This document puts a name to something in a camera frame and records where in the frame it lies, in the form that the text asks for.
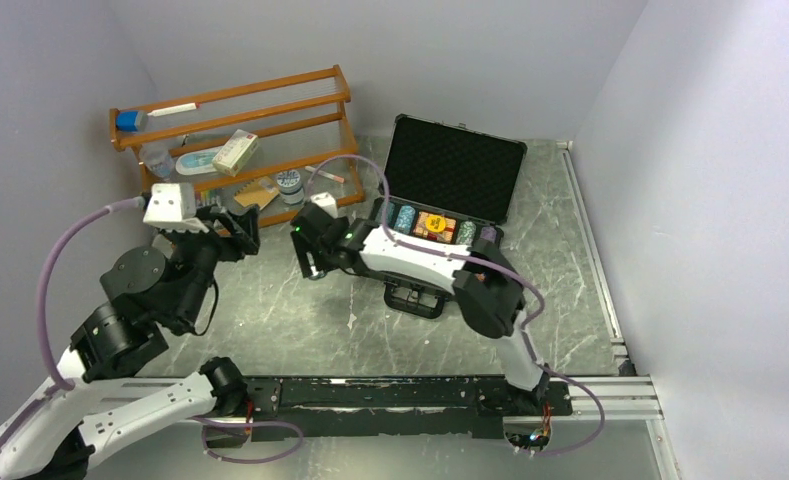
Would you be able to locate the yellow big blind button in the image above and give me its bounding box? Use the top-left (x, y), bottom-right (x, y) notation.
top-left (424, 215), bottom-right (447, 234)

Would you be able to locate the black poker set case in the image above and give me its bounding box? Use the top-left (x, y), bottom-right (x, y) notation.
top-left (367, 113), bottom-right (528, 321)

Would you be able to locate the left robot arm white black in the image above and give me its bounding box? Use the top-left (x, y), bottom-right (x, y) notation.
top-left (0, 207), bottom-right (260, 479)

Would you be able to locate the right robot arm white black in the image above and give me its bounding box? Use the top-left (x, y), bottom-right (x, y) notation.
top-left (291, 202), bottom-right (550, 414)

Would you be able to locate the marker pen set pack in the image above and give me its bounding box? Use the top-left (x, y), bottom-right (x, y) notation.
top-left (195, 189), bottom-right (224, 208)

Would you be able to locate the yellow notepad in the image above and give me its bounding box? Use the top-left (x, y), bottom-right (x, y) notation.
top-left (233, 176), bottom-right (279, 209)

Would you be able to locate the cleaning gel jar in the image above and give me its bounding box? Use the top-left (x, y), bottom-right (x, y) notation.
top-left (275, 169), bottom-right (305, 205)

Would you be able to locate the white pink pen lower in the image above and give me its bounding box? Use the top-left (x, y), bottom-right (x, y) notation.
top-left (304, 166), bottom-right (346, 184)

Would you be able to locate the white green carton box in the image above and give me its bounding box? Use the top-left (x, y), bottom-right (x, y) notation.
top-left (213, 129), bottom-right (259, 177)

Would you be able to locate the green chip stack row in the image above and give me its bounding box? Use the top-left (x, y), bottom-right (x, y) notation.
top-left (378, 202), bottom-right (396, 228)

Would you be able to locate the orange wooden shelf rack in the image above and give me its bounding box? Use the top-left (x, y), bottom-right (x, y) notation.
top-left (108, 65), bottom-right (366, 226)

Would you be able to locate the oval light blue dish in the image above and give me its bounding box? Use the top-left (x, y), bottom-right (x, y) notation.
top-left (175, 147), bottom-right (221, 176)

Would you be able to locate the light blue red chip row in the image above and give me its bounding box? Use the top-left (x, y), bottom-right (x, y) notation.
top-left (393, 205), bottom-right (416, 234)

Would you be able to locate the red playing card deck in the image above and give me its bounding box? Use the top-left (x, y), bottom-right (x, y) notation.
top-left (412, 212), bottom-right (457, 244)

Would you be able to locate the clear plastic bottle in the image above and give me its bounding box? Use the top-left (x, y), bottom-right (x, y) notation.
top-left (139, 143), bottom-right (174, 179)

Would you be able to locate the white red pen top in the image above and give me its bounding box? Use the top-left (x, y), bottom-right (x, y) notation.
top-left (148, 102), bottom-right (200, 117)

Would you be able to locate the green orange chip row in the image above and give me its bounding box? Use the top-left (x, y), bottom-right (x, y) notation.
top-left (455, 221), bottom-right (477, 245)

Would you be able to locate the blue white eraser block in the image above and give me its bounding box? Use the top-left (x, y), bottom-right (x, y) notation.
top-left (114, 110), bottom-right (149, 132)

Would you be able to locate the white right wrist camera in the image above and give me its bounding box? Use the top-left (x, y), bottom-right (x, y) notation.
top-left (310, 192), bottom-right (339, 218)

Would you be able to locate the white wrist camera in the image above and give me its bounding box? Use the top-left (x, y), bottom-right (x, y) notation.
top-left (143, 183), bottom-right (205, 232)
top-left (310, 192), bottom-right (339, 218)

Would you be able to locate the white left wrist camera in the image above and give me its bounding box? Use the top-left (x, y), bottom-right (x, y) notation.
top-left (143, 183), bottom-right (205, 232)

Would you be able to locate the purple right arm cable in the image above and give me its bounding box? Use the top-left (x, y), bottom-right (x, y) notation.
top-left (306, 154), bottom-right (551, 379)

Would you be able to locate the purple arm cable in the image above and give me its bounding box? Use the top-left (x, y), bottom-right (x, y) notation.
top-left (0, 197), bottom-right (150, 480)
top-left (306, 154), bottom-right (551, 379)

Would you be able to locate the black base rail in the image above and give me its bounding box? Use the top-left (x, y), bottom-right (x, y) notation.
top-left (211, 375), bottom-right (573, 441)

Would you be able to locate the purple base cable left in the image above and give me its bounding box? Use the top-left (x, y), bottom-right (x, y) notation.
top-left (191, 413), bottom-right (306, 465)

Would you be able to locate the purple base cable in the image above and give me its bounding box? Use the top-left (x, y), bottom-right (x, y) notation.
top-left (191, 413), bottom-right (306, 465)
top-left (513, 367), bottom-right (607, 458)

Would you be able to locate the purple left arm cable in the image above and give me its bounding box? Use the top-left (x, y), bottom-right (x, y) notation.
top-left (0, 197), bottom-right (150, 480)

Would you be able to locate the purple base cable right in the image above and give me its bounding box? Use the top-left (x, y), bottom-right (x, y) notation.
top-left (513, 367), bottom-right (607, 458)

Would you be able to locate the aluminium frame rail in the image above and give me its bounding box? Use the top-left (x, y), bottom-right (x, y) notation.
top-left (557, 141), bottom-right (663, 422)

